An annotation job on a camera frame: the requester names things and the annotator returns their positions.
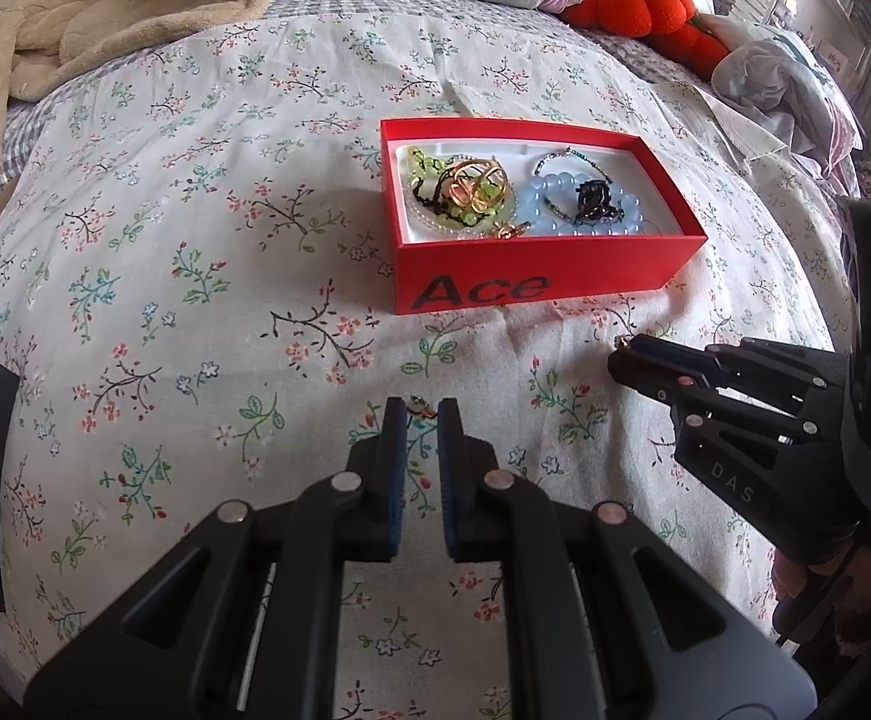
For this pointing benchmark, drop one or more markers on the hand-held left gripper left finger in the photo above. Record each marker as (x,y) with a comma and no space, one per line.
(398,457)

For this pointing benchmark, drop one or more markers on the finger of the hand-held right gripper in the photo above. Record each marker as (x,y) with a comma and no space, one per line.
(668,351)
(649,379)

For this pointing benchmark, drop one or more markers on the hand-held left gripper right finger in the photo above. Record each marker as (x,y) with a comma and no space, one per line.
(449,457)

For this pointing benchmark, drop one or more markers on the red cardboard box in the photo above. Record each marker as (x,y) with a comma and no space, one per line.
(555,270)

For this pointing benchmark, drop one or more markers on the black hair clip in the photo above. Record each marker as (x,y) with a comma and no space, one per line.
(594,199)

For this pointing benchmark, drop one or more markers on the person's right hand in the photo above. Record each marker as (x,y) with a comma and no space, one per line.
(863,600)

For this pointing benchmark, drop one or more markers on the pile of light clothes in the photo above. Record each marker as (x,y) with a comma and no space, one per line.
(780,82)

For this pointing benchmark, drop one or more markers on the orange pumpkin plush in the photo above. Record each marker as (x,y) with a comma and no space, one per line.
(630,7)

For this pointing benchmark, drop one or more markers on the beige fleece blanket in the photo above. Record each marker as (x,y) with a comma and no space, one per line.
(105,7)

